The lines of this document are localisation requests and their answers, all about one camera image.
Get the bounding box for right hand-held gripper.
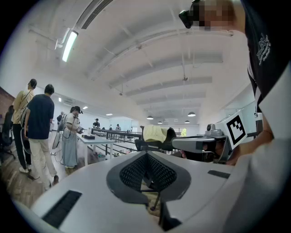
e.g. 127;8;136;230
171;109;264;164

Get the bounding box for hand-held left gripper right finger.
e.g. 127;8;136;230
146;151;235;233

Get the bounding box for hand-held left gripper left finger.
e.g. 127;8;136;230
30;151;164;233

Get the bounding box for black office chair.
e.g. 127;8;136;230
134;125;182;157

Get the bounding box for pale yellow clothes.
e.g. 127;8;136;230
142;124;171;144

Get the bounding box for person's right forearm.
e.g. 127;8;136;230
227;129;275;166

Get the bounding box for black desk chair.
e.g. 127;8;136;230
0;127;16;162

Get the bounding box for person's right hand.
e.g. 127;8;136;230
214;139;227;159

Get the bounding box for white table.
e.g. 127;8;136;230
76;133;116;167

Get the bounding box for white floor fan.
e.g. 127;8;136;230
51;132;62;156

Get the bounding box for black curved metal railing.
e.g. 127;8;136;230
90;127;143;160

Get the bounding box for person's head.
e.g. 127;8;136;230
190;0;246;35

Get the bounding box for person's black shirt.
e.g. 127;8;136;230
240;0;291;113

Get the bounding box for white ceiling tube light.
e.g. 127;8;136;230
61;30;79;63

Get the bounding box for ceiling air vent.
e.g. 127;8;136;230
76;0;114;30

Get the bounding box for grey gripper-mounted camera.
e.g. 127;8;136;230
205;124;223;137

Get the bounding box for black head-worn camera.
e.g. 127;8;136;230
178;0;201;29

